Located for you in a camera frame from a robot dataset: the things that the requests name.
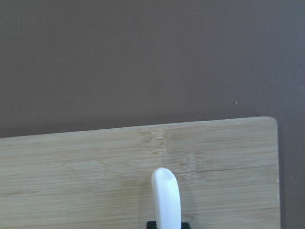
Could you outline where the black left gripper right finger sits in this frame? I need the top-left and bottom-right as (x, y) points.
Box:
(181, 222), (191, 229)

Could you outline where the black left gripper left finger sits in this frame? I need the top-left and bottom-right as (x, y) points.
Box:
(146, 221), (157, 229)

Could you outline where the white plastic spoon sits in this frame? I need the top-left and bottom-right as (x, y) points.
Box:
(151, 167), (182, 229)

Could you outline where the bamboo cutting board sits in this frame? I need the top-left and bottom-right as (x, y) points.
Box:
(0, 117), (281, 229)

